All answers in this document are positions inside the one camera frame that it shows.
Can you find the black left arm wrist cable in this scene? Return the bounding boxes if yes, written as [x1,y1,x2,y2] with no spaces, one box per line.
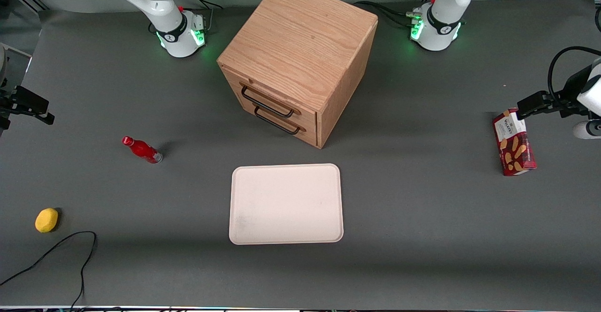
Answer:
[547,46,601,104]

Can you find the grey metal panel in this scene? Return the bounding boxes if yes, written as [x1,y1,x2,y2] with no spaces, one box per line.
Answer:
[0,44,32,90]

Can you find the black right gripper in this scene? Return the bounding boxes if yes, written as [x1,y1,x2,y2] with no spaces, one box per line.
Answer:
[0,84,55,132]

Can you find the black left arm base cables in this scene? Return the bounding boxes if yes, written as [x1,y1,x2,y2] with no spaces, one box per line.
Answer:
[353,0,440,29]

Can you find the black arm base cables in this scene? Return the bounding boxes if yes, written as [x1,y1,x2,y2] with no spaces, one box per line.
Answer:
[353,0,440,29]
[177,0,224,34]

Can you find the red Walkers cookie box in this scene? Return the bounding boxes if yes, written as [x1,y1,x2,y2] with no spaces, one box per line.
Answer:
[492,108,537,176]

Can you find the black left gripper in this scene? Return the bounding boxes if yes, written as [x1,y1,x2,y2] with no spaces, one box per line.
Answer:
[517,65,593,121]

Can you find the beige plastic tray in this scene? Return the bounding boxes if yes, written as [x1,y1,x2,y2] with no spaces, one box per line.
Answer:
[229,163,344,245]

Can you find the red plastic bottle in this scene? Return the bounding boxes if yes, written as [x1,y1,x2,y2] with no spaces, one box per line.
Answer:
[122,136,163,165]

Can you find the black right arm base cables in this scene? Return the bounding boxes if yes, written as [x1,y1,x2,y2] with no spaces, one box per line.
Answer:
[177,0,224,34]

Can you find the thin black cable on table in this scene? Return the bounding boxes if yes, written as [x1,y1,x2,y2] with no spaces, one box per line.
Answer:
[0,231,98,309]

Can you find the oak wooden drawer cabinet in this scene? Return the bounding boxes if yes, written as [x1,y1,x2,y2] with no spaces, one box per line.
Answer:
[217,0,379,149]

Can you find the yellow lemon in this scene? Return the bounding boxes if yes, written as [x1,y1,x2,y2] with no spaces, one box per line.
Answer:
[35,208,59,233]

